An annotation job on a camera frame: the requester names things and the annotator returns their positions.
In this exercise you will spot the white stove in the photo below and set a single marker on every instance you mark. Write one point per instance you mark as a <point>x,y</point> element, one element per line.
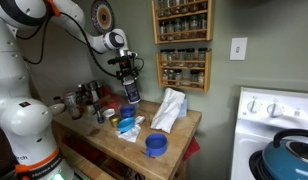
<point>270,130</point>

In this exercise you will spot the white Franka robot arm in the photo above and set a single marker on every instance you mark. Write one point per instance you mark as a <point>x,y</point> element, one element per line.
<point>24,100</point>

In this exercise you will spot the white bowl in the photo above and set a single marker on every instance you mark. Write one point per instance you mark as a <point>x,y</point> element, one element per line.
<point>56,108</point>

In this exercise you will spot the white and black container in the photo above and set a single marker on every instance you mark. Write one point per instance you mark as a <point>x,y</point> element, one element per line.
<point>132,90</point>

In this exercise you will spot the small black bottle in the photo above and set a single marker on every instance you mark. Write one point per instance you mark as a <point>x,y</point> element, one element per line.
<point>99,115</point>

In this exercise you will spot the wooden butcher block table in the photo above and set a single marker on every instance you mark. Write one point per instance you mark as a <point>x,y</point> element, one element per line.
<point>134,146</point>

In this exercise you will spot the steel pepper grinder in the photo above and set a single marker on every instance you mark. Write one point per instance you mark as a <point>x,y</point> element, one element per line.
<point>98,88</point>

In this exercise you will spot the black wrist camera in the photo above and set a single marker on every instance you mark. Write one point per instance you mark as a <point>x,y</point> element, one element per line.
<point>114,60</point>

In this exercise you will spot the dark blue cup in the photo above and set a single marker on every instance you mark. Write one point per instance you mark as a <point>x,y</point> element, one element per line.
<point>128,111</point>

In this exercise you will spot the white crumpled cloth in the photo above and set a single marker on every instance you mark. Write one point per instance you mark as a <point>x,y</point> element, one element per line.
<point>168,110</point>

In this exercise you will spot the wooden spice rack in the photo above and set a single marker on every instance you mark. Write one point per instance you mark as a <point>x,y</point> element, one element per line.
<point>184,70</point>
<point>183,20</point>

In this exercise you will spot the red container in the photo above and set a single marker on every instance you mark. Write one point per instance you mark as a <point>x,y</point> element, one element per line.
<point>106,90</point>

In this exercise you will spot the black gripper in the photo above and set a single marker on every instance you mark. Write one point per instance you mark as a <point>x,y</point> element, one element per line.
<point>126,66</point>

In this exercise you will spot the decorative wall plate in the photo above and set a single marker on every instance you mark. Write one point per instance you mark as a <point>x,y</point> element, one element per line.
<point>102,16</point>

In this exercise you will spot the white light switch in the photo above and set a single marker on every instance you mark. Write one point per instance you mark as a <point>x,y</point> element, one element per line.
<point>238,48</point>

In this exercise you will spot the light blue bowl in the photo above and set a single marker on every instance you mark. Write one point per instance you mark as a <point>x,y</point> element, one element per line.
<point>125,124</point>

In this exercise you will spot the red cloth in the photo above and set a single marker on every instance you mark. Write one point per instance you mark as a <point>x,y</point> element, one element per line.
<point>192,148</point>

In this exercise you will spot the small white cup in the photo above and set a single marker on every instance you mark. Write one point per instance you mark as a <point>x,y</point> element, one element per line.
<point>108,113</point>

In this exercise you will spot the dark sauce bottle black cap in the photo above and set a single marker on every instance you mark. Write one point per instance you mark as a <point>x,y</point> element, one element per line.
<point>82,94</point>

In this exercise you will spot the gold metal cup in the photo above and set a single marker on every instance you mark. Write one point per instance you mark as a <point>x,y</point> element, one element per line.
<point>114,120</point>

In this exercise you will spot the steel salt grinder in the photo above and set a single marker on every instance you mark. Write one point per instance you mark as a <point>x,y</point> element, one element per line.
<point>93,90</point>

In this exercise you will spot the upside-down clear sauce bottle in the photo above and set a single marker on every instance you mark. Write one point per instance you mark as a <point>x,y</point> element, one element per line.
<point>71,105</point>

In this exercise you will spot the black stove burner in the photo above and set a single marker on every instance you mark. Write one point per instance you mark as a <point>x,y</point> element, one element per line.
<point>256,165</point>

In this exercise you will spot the brass knob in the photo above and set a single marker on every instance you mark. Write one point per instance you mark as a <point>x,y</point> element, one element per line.
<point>94,132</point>

